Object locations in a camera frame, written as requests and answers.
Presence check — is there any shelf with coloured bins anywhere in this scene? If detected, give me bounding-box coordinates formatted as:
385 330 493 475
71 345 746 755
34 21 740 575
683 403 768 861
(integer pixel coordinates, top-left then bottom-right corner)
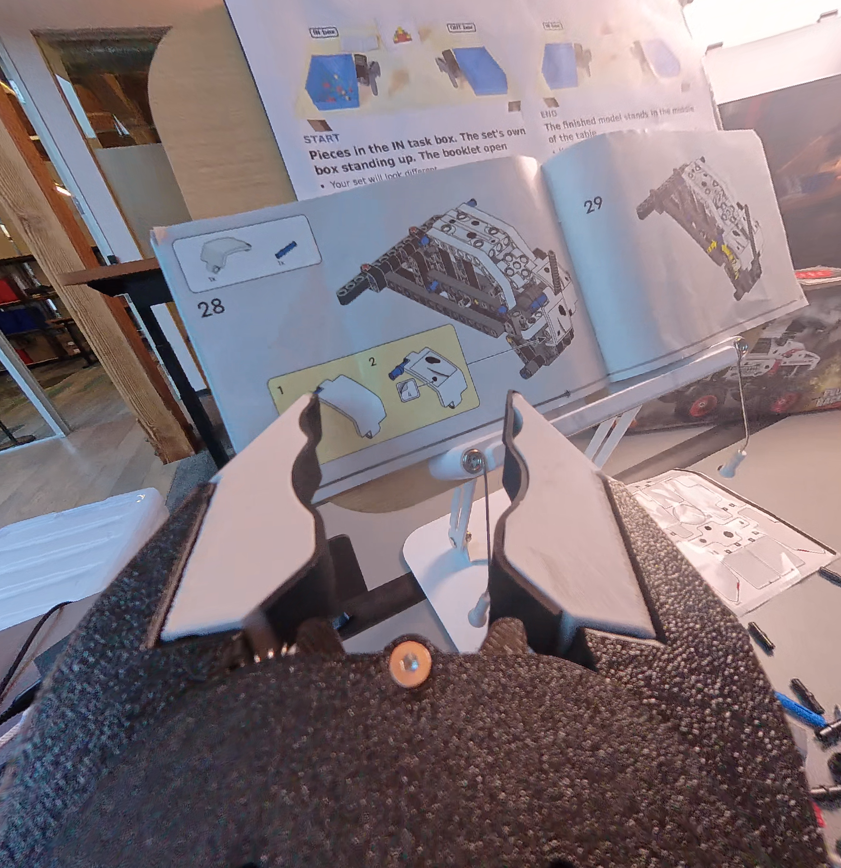
0 254 99 370

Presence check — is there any grey desk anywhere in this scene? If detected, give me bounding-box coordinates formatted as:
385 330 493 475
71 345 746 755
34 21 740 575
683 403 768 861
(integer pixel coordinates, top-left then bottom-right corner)
319 400 841 868

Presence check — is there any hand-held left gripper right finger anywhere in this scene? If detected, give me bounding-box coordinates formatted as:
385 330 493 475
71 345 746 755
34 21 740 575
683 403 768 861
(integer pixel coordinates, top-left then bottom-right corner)
491 390 660 638

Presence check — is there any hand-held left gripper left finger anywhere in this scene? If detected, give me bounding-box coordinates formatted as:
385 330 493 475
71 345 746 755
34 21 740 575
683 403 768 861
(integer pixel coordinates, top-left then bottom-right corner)
159 393 328 644

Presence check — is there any black cable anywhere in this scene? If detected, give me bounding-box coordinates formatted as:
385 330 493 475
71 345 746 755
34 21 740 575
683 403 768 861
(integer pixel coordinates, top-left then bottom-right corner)
0 600 75 736

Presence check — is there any white sticker sheet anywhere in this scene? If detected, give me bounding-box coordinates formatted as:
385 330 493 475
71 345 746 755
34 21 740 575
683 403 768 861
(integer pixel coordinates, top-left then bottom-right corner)
627 469 840 617

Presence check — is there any pile of small brick parts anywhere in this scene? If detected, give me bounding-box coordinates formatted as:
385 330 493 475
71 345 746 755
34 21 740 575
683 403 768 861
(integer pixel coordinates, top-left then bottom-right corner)
773 678 841 868

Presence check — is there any instruction booklet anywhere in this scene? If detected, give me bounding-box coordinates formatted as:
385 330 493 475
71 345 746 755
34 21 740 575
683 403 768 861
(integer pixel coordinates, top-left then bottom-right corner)
151 129 809 489

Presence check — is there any dark standing table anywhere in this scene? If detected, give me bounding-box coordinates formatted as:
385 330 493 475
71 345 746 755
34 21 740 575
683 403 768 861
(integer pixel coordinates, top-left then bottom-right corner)
57 261 231 469

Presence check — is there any printed task sheet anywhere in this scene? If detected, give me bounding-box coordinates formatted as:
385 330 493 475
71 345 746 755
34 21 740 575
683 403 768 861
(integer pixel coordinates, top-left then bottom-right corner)
224 0 719 201

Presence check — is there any toy truck set box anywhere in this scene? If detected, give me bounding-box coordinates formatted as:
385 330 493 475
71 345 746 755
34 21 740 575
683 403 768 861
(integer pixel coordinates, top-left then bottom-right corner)
624 268 841 435

